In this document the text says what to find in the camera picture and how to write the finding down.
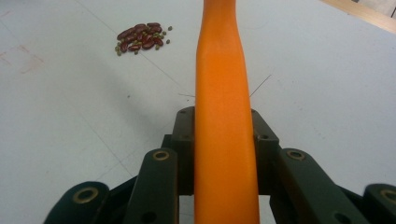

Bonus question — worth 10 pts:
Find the wooden table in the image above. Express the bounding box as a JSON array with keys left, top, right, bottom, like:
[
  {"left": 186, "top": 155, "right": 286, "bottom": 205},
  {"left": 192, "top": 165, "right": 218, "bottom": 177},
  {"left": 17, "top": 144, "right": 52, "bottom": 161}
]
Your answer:
[{"left": 320, "top": 0, "right": 396, "bottom": 35}]

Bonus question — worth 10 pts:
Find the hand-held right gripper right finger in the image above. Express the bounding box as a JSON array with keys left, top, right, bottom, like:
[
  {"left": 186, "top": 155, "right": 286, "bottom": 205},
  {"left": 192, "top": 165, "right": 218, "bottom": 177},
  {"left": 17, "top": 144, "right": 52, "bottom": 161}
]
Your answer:
[{"left": 250, "top": 108, "right": 281, "bottom": 196}]

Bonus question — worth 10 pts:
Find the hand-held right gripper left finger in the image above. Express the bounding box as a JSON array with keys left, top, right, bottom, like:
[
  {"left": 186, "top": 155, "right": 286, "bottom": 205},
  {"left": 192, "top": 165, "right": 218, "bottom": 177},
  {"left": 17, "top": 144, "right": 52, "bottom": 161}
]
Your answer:
[{"left": 161, "top": 106, "right": 196, "bottom": 196}]

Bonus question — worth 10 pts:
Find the pile of red kidney beans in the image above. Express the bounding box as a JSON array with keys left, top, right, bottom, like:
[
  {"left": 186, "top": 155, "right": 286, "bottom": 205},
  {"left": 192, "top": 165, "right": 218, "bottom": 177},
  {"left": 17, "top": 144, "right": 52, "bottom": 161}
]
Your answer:
[{"left": 116, "top": 21, "right": 165, "bottom": 53}]

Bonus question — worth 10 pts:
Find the orange handled brush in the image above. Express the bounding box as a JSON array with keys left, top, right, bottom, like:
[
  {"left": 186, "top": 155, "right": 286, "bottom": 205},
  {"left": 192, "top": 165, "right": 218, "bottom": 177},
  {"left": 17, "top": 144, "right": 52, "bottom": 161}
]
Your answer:
[{"left": 193, "top": 0, "right": 261, "bottom": 224}]

